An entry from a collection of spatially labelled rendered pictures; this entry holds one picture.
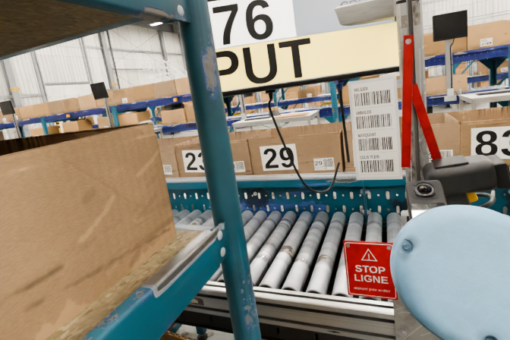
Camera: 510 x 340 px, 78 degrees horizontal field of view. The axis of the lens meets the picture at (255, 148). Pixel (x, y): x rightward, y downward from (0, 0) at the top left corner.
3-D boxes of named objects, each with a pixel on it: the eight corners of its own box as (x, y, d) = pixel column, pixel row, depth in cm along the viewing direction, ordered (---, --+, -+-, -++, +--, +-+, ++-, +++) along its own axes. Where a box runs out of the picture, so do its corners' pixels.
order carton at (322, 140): (253, 176, 141) (247, 139, 138) (273, 160, 168) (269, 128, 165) (343, 174, 126) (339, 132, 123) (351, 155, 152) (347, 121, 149)
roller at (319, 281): (325, 311, 77) (306, 310, 79) (347, 221, 124) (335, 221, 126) (321, 293, 77) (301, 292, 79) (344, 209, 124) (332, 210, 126)
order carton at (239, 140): (179, 178, 157) (173, 145, 153) (209, 163, 183) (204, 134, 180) (252, 177, 141) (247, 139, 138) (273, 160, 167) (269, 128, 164)
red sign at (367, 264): (347, 294, 69) (342, 240, 67) (348, 292, 70) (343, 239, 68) (430, 304, 63) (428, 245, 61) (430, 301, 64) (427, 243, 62)
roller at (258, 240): (231, 298, 88) (215, 297, 90) (284, 219, 135) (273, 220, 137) (226, 282, 87) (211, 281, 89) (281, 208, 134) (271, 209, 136)
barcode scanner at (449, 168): (520, 220, 50) (508, 156, 49) (436, 227, 55) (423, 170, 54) (505, 204, 56) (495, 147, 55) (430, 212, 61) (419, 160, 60)
